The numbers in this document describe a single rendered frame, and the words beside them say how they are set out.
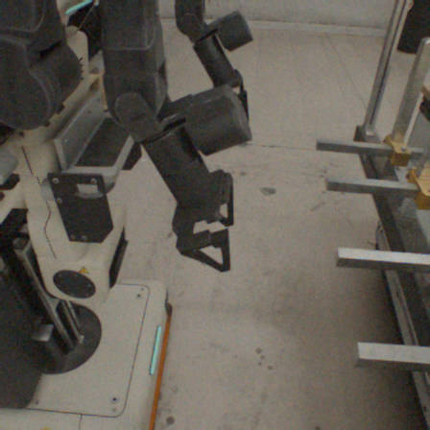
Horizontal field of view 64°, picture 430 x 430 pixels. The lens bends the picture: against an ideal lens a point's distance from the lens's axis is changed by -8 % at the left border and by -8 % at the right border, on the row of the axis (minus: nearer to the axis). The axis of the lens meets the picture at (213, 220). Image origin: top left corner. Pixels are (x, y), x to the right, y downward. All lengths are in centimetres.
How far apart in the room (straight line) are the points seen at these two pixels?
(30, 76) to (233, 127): 22
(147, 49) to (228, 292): 146
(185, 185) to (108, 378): 89
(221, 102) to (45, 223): 50
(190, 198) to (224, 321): 122
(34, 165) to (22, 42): 35
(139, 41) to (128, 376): 103
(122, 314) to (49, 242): 62
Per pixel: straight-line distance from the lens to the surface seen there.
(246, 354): 157
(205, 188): 46
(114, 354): 128
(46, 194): 70
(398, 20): 151
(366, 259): 82
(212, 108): 41
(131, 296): 141
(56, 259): 84
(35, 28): 42
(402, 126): 128
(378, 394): 161
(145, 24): 39
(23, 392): 120
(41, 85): 42
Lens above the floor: 138
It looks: 41 degrees down
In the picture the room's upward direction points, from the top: straight up
